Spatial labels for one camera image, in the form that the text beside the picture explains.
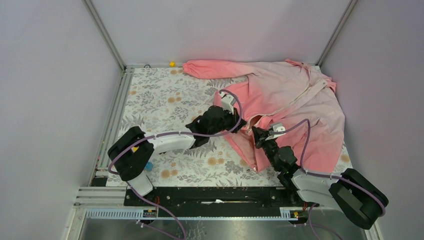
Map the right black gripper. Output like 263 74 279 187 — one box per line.
252 125 280 171

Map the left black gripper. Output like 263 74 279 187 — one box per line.
208 106 247 137

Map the pink zip-up jacket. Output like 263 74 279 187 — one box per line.
183 59 345 173

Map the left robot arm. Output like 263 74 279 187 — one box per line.
107 105 246 206

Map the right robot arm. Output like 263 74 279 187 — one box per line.
252 125 389 230

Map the floral patterned table mat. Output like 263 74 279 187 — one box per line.
119 67 352 187

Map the white and blue brick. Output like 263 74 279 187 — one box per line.
144 162 154 172

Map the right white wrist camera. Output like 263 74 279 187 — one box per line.
265 122 286 141

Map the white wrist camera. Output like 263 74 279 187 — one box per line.
265 122 286 141
219 92 237 114

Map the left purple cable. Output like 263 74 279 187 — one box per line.
107 88 244 240

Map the purple cable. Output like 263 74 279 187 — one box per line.
107 88 244 240
274 118 387 240

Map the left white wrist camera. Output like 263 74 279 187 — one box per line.
219 92 237 114

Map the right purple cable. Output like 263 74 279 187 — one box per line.
274 118 387 240

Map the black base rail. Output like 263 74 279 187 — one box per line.
123 186 311 219

